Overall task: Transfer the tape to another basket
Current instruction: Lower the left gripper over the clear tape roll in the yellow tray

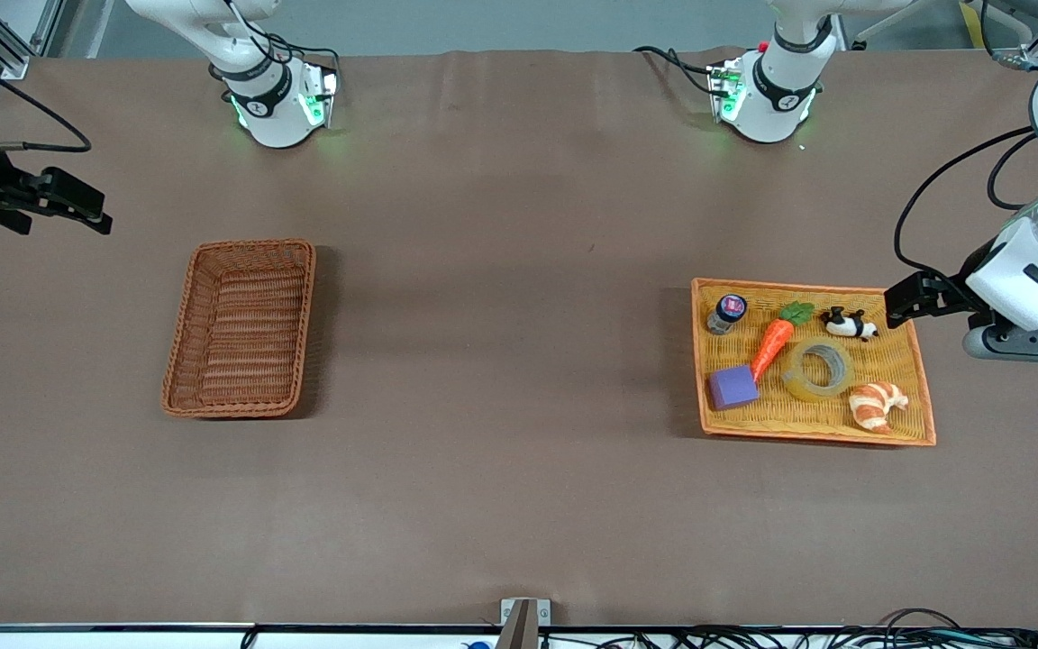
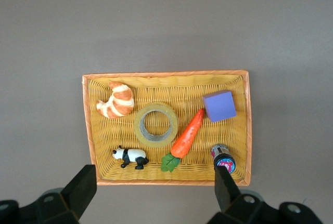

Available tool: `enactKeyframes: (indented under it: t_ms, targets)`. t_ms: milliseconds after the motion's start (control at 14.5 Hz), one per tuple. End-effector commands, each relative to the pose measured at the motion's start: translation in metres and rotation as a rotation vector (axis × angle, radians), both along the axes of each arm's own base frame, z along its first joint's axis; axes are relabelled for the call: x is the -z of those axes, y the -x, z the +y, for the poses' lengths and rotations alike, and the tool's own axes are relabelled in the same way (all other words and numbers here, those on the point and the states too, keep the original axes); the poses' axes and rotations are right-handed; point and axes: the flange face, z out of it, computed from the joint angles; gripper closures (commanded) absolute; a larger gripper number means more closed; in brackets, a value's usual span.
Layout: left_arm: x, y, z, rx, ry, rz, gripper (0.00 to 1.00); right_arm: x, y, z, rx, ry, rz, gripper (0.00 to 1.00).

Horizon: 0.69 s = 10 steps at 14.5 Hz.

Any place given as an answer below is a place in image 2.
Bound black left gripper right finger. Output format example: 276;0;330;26
207;166;323;224

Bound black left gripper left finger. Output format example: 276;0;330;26
0;164;97;224

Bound clear yellowish tape roll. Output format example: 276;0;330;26
133;102;179;148

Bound yellow wicker basket orange rim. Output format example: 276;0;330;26
82;69;252;187

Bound small bottle blue cap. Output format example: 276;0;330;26
210;143;236;175

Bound toy panda figurine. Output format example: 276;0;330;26
112;145;149;170

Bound toy carrot green leaves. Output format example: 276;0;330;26
160;108;206;173

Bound purple foam cube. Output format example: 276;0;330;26
202;90;237;123

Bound toy croissant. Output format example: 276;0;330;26
96;81;135;120

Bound brown table cloth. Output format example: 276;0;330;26
0;0;333;224

